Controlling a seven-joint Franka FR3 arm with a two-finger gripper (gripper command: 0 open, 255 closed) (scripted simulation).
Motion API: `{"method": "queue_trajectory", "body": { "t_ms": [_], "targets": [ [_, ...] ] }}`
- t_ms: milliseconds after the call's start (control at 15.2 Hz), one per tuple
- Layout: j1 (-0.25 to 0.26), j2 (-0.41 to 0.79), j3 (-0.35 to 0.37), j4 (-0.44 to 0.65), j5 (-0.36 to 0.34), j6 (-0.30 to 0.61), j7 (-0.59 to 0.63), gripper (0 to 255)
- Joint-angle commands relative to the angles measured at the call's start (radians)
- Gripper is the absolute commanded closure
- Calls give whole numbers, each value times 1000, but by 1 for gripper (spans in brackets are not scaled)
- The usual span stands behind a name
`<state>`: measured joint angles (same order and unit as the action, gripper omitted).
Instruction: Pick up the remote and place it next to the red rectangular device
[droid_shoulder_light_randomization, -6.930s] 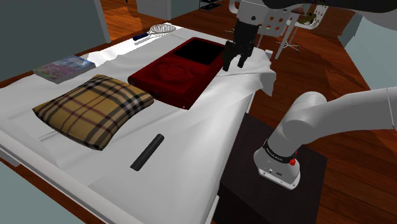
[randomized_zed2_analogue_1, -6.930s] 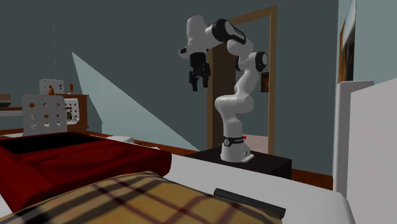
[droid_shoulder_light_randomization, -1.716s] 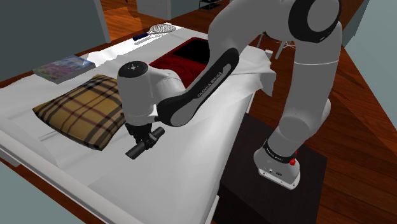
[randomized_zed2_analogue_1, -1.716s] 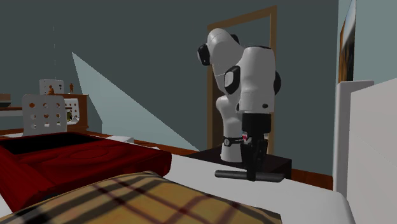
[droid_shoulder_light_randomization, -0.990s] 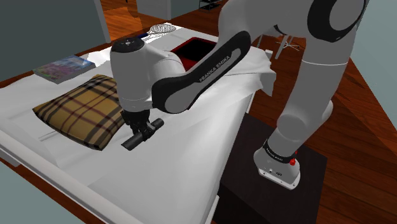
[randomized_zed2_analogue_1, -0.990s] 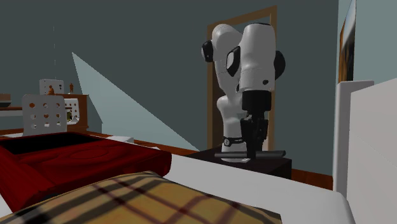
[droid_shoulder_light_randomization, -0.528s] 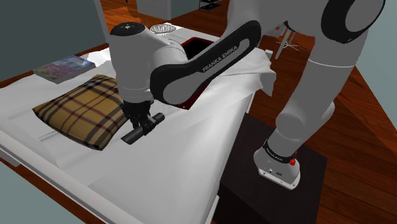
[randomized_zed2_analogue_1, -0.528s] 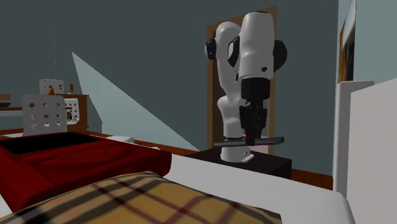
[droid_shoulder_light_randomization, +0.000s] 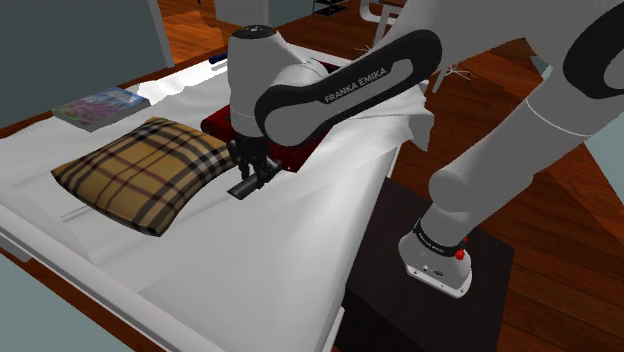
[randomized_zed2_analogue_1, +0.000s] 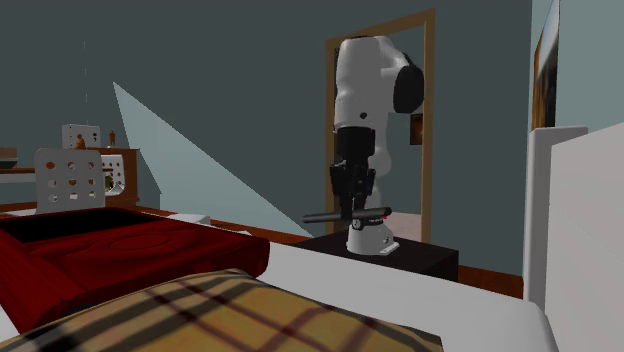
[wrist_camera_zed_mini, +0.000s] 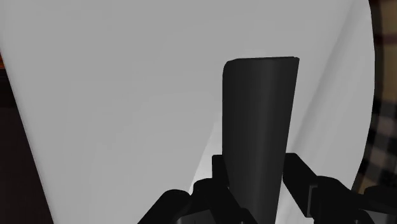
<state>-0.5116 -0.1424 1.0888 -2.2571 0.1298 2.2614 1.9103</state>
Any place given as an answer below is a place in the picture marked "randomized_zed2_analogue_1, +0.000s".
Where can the brown figurine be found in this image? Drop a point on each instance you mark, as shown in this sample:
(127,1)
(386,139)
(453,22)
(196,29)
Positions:
(112,138)
(80,142)

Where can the red blanket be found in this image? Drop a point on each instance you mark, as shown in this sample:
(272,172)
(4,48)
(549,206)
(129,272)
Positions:
(146,253)

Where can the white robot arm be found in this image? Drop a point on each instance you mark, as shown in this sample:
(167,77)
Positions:
(358,88)

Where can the tan plaid pillow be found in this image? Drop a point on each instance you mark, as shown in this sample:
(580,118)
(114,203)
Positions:
(234,317)

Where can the dark grey rod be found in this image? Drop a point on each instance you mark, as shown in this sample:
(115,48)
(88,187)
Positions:
(322,217)

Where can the white bed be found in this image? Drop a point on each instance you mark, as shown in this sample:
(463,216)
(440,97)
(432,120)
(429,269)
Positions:
(390,292)

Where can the wooden door frame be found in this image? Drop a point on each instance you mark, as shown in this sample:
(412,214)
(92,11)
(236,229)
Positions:
(429,122)

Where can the dark wall picture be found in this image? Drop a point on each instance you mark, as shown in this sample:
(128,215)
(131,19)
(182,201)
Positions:
(546,78)

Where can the small orange wall picture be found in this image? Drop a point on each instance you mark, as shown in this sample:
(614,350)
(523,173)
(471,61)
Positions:
(416,129)

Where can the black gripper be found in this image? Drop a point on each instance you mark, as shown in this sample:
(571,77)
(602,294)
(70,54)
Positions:
(352,178)

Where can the dark robot stand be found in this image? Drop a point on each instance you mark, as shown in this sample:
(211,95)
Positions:
(424,258)

